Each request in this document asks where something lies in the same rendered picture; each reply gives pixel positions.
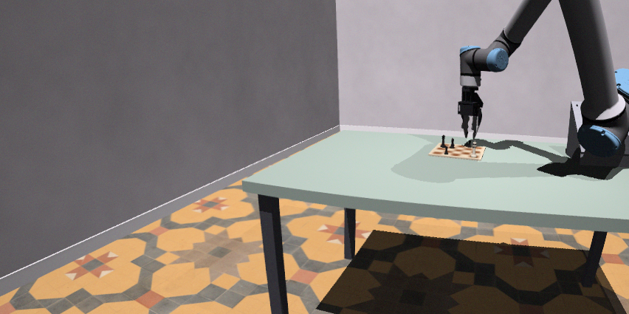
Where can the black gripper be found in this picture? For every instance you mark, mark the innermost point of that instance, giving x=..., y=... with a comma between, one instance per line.
x=469, y=107

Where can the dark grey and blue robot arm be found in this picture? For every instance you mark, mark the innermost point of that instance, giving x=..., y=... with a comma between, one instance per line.
x=605, y=110

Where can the chessboard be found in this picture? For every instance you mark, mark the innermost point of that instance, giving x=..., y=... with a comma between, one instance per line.
x=459, y=152

